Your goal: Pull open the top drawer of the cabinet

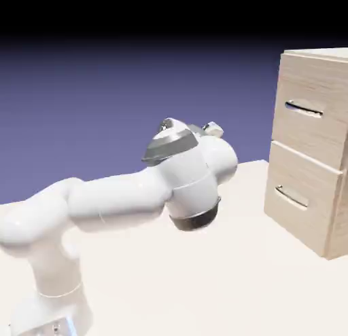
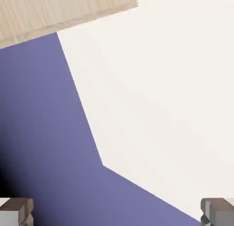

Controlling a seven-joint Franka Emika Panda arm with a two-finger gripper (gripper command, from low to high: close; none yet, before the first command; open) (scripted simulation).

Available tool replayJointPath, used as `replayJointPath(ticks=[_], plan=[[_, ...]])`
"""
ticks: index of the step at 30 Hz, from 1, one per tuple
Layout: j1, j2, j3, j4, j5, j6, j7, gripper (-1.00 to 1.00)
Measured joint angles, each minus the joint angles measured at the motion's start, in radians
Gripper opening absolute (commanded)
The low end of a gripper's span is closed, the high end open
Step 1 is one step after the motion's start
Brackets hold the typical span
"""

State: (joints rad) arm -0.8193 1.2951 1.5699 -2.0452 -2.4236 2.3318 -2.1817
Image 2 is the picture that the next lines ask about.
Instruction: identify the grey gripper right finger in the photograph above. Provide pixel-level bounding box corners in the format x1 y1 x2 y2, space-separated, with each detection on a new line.
200 197 234 226

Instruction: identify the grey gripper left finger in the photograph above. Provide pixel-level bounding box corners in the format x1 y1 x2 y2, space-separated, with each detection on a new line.
0 198 34 226

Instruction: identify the light wood cabinet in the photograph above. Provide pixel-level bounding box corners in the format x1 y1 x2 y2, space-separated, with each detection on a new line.
0 0 142 49

